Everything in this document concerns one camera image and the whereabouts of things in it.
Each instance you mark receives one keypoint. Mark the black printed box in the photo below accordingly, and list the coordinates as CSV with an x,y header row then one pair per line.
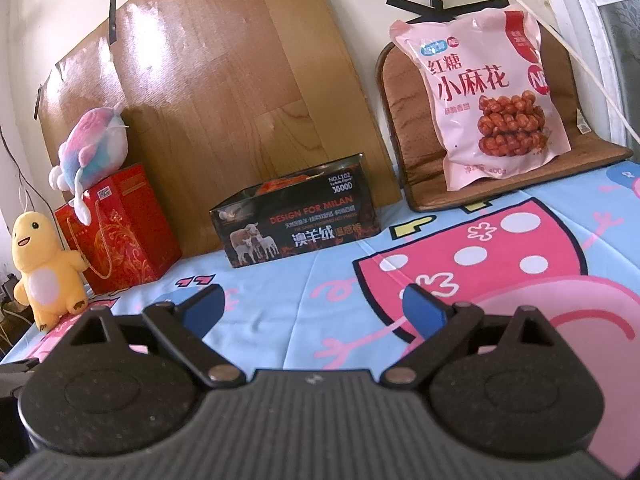
x,y
300,230

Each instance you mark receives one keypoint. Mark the white window frame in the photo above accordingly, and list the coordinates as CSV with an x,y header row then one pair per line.
x,y
590,35

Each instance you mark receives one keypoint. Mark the pink and blue plush toy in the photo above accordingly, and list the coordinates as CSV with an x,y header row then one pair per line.
x,y
95,145

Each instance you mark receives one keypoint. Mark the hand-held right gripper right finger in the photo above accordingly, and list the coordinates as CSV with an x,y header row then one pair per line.
x,y
421,306

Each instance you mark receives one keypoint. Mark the large pink snack bag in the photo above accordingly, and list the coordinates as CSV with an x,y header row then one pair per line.
x,y
480,85

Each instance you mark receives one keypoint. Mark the yellow plush toy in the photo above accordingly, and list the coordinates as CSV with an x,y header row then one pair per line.
x,y
45,275

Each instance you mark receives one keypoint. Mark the red gift bag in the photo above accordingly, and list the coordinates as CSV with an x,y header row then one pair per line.
x,y
125,230

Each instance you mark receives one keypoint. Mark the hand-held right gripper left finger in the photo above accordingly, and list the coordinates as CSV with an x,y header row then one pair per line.
x,y
202,306

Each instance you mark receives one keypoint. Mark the brown seat cushion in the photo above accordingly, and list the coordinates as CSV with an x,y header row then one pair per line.
x,y
415,160

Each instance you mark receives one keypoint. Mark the wooden board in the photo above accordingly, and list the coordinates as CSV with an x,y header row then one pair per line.
x,y
225,60

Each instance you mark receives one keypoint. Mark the black tape strip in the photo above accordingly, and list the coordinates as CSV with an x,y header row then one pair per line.
x,y
425,4
113,17

